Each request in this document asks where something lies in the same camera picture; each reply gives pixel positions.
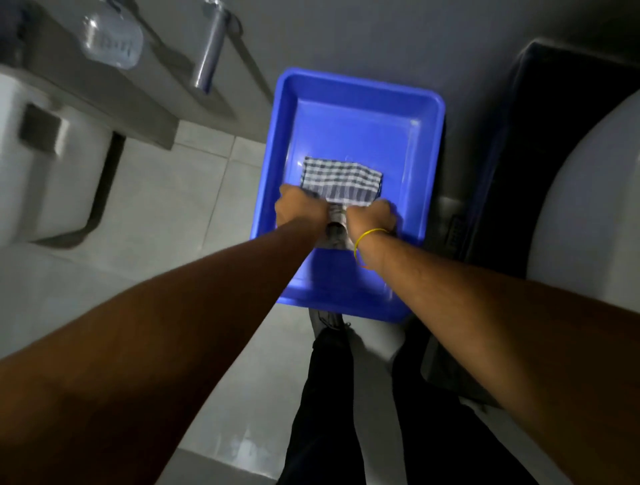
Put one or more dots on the person's right hand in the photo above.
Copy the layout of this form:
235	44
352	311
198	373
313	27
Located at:
371	216

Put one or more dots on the chrome tap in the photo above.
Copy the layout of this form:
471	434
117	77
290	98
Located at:
210	45

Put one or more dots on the grey shoe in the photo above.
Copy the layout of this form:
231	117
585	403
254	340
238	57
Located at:
327	320

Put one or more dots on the person's right fingers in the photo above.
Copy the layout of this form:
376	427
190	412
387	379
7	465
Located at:
367	205

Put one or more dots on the person's left forearm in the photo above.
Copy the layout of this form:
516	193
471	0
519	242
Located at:
165	344

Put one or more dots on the person's black trousers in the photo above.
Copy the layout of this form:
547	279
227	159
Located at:
390	414

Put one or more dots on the grey stone counter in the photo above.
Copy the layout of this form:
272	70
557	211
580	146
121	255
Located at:
115	75

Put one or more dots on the clear plastic bottle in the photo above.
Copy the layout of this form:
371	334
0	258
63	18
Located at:
111	34

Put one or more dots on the person's right forearm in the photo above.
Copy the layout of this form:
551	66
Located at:
510	344

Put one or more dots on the person's left fingers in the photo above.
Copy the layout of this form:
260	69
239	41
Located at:
307	194

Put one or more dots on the yellow wrist band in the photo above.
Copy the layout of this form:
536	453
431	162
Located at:
367	237

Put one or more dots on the grey checkered cloth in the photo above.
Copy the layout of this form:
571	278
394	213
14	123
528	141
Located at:
341	187

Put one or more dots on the blue plastic tub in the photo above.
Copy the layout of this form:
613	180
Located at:
350	150

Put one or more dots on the person's left hand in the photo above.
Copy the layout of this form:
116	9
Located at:
299	207

